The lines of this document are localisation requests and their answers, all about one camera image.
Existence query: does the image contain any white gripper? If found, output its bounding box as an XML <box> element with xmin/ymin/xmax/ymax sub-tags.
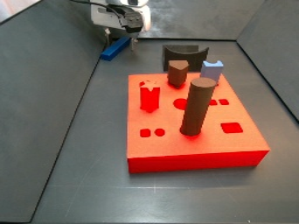
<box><xmin>89</xmin><ymin>0</ymin><xmax>152</xmax><ymax>52</ymax></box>

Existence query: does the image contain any blue rectangular block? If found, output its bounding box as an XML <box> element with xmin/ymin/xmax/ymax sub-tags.
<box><xmin>100</xmin><ymin>37</ymin><xmax>130</xmax><ymax>61</ymax></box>

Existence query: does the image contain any black curved fixture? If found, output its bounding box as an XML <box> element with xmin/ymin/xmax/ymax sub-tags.
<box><xmin>162</xmin><ymin>45</ymin><xmax>209</xmax><ymax>72</ymax></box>

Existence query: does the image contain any red peg board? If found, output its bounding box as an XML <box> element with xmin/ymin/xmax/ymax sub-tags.
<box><xmin>126</xmin><ymin>73</ymin><xmax>269</xmax><ymax>173</ymax></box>

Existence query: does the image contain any short brown prism peg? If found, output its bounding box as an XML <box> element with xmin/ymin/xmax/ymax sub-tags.
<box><xmin>168</xmin><ymin>60</ymin><xmax>189</xmax><ymax>88</ymax></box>

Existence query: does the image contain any red star peg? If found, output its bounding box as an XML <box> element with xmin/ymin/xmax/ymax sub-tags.
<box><xmin>138</xmin><ymin>80</ymin><xmax>160</xmax><ymax>113</ymax></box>

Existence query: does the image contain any light blue peg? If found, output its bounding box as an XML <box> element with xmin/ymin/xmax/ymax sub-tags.
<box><xmin>200</xmin><ymin>60</ymin><xmax>224</xmax><ymax>81</ymax></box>

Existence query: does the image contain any tall brown cylinder peg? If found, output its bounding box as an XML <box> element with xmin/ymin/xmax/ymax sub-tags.
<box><xmin>180</xmin><ymin>77</ymin><xmax>216</xmax><ymax>137</ymax></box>

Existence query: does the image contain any black cable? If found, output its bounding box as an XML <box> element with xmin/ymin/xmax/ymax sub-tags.
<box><xmin>69</xmin><ymin>0</ymin><xmax>102</xmax><ymax>7</ymax></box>

